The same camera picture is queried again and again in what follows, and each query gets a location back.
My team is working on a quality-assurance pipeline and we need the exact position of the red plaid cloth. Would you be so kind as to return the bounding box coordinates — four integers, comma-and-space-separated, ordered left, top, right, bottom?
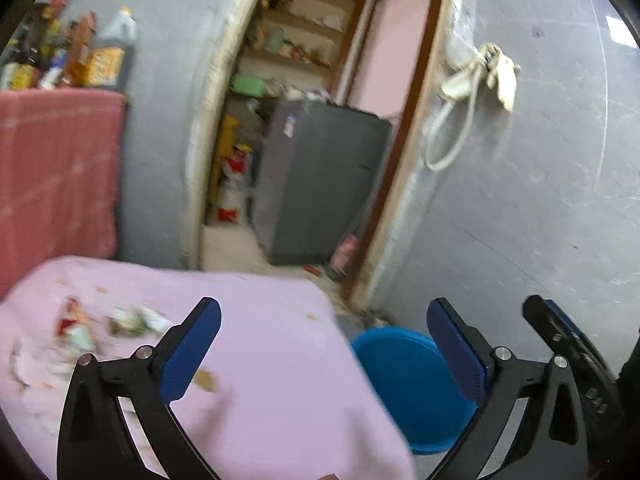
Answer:
0, 88, 129, 297

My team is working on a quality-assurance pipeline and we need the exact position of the large dark oil jug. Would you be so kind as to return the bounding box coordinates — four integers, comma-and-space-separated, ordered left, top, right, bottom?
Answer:
89, 6, 139, 89

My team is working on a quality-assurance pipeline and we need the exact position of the red snack wrapper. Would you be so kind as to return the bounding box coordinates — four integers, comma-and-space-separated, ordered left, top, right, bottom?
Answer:
56, 296, 92, 337

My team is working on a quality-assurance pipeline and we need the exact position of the yellow container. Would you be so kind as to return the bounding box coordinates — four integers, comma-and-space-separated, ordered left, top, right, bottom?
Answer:
211, 111, 242, 202

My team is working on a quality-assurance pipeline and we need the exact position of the green box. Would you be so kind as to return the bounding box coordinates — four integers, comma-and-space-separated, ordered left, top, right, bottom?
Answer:
230, 73, 269, 97

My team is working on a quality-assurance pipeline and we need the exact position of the pink blanket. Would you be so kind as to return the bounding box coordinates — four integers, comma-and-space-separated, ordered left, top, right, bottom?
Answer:
0, 255, 419, 480

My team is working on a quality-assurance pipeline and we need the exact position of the dark glass bottle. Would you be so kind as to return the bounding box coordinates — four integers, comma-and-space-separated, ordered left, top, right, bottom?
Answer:
20, 20, 43, 90

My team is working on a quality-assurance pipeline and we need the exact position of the grey refrigerator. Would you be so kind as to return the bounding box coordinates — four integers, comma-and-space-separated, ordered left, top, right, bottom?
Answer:
251, 96, 394, 267

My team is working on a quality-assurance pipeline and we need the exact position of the white hose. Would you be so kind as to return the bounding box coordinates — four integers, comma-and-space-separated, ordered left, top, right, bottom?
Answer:
423, 60, 482, 174

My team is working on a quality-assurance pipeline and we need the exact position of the pink item by refrigerator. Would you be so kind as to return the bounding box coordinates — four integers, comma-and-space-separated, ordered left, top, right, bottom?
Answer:
329, 234, 359, 274

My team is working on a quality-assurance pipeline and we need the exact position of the clear plastic bag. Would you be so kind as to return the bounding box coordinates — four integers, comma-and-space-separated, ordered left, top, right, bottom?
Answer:
446, 7, 477, 69

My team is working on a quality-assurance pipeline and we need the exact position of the blue plastic bucket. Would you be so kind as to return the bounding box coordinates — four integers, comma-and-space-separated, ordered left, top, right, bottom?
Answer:
350, 326, 482, 456

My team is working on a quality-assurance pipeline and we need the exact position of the orange oil bottle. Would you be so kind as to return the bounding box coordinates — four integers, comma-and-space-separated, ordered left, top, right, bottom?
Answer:
64, 11, 99, 87

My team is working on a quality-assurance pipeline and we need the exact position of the white paper scrap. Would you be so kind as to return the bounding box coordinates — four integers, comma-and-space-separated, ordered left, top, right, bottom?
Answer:
9, 339, 52, 387

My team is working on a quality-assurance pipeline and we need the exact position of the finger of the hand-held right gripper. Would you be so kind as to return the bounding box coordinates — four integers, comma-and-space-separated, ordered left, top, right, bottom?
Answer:
523, 294, 627, 462

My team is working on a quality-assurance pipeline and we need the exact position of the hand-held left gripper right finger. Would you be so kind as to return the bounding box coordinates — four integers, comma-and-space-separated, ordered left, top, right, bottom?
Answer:
426, 297, 590, 480

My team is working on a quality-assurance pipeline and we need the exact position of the wooden door frame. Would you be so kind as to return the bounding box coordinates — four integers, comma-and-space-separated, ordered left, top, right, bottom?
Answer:
180, 0, 460, 312

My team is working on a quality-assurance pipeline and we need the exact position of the wooden shelf unit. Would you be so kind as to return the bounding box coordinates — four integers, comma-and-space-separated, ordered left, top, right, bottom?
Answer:
234, 0, 367, 97

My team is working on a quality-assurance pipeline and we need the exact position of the white red rice bag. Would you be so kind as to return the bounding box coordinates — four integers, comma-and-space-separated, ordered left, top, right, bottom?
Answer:
219, 144, 254, 222

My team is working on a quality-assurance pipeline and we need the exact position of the brown scrap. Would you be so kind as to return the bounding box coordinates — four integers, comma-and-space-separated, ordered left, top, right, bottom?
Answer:
192, 369, 219, 394

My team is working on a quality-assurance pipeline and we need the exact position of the cream rubber glove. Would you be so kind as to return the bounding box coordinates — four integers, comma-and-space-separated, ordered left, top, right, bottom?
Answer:
440, 65, 483, 101
477, 42, 522, 112

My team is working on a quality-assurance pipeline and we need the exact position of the green white wrapper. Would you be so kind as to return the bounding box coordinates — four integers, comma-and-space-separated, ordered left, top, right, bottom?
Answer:
106, 305, 174, 337

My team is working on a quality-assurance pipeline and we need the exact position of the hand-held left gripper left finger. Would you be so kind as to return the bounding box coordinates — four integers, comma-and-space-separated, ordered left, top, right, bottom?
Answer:
56, 296, 222, 480

